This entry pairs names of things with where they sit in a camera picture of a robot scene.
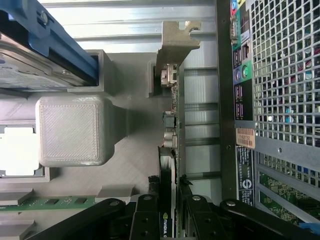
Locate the green motherboard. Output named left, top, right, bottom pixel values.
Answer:
left=258, top=171, right=320, bottom=227

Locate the green RAM stick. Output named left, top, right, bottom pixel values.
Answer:
left=0, top=196, right=97, bottom=213

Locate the open black PC case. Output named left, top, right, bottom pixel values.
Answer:
left=216, top=0, right=320, bottom=240

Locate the grey printed parts rack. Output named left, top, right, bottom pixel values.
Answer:
left=0, top=49, right=163, bottom=240

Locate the silver CPU chip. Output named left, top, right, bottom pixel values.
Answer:
left=0, top=126, right=36, bottom=177

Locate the hard disk in blue carrier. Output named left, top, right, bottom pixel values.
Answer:
left=0, top=0, right=100, bottom=92

